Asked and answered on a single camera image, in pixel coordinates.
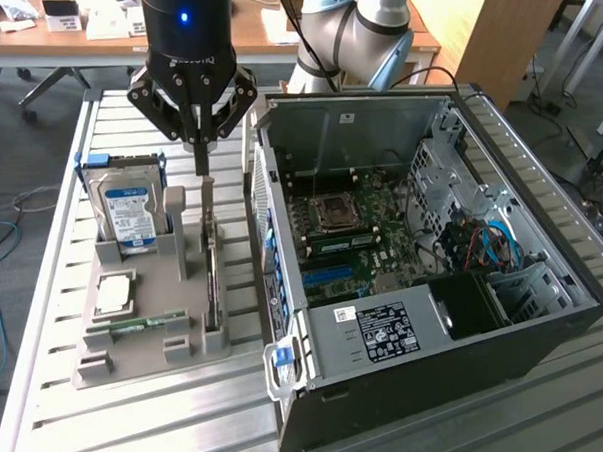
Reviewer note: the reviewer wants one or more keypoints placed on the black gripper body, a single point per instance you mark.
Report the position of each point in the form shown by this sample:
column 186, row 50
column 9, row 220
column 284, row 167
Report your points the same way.
column 190, row 31

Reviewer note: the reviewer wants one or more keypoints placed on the green graphics card black cooler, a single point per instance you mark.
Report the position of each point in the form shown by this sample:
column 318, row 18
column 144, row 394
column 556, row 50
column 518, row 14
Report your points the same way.
column 213, row 282

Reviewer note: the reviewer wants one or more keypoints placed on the small white box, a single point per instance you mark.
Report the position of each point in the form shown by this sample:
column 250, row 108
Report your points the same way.
column 136, row 26

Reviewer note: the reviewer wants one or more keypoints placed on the wooden desk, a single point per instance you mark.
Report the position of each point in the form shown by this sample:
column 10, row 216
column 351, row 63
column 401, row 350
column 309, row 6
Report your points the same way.
column 64, row 45
column 259, row 49

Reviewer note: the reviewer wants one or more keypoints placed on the large white box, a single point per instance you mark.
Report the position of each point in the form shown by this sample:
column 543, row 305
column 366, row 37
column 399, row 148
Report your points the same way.
column 107, row 25

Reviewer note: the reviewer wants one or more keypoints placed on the white paper stack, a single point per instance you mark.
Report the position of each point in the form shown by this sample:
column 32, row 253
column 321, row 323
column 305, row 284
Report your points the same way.
column 277, row 30

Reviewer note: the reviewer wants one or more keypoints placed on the black chair base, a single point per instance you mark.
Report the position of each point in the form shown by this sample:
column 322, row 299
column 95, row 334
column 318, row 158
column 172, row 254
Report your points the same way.
column 52, row 82

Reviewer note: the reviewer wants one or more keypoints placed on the socket locking lever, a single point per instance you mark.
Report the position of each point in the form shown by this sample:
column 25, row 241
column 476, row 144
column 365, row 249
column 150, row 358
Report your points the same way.
column 316, row 184

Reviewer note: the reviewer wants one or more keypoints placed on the hard disk blue caddy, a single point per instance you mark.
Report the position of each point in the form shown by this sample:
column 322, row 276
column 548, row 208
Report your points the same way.
column 127, row 213

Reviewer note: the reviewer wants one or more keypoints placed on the white box black lid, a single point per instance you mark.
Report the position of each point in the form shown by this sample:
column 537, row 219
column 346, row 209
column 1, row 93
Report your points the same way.
column 63, row 15

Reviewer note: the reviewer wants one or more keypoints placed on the metal CPU socket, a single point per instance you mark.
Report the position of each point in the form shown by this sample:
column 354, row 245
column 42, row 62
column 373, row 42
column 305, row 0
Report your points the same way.
column 334, row 212

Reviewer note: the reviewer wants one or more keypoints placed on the white paper label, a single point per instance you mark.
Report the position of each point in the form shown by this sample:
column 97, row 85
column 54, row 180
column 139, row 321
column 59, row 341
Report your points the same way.
column 15, row 26

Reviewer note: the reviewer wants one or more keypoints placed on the green RAM stick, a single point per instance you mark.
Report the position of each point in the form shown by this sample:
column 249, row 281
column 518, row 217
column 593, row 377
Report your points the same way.
column 341, row 244
column 137, row 323

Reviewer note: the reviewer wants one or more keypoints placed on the grey parts rack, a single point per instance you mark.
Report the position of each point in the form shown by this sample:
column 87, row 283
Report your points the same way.
column 153, row 289

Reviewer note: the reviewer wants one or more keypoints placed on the silver CPU chip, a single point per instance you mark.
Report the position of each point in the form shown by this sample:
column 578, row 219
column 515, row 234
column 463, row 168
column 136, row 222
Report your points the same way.
column 113, row 293

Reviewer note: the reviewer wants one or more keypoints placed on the blue expansion slot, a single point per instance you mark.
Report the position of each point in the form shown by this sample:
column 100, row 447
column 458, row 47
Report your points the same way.
column 327, row 275

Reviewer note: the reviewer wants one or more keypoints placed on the green motherboard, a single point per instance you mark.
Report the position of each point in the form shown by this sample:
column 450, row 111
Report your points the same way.
column 386, row 240

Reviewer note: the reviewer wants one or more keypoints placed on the silver disk bay cage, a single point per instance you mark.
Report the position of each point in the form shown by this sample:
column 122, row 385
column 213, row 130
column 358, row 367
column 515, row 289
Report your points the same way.
column 433, row 192

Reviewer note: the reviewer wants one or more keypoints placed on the wooden cabinet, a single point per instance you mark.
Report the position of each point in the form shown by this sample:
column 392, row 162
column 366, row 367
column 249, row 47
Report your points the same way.
column 489, row 44

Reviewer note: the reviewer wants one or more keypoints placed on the blue case latch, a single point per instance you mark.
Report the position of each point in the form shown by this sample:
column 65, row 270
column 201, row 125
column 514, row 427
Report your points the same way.
column 282, row 357

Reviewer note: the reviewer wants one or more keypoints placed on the grey power supply unit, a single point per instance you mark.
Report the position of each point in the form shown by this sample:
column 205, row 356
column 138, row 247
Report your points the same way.
column 336, row 347

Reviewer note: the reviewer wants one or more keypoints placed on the black open PC case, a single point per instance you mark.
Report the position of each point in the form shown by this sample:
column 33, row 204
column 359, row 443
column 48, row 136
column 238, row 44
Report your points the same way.
column 424, row 406

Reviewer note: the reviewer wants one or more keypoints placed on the white table frame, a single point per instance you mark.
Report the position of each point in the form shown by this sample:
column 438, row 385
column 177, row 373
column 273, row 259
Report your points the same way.
column 592, row 48

